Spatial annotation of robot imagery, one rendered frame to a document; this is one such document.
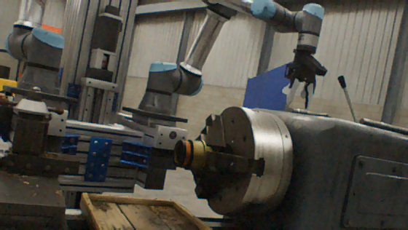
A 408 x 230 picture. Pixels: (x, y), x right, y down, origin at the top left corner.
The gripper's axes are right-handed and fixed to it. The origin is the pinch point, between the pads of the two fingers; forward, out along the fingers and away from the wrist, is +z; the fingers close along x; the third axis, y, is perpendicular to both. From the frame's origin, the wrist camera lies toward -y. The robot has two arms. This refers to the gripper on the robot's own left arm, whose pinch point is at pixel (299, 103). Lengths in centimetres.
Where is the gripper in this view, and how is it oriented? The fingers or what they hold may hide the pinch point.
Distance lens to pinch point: 138.1
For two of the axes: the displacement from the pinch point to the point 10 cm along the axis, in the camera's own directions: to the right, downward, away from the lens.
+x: -8.7, -1.5, -4.8
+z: -1.9, 9.8, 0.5
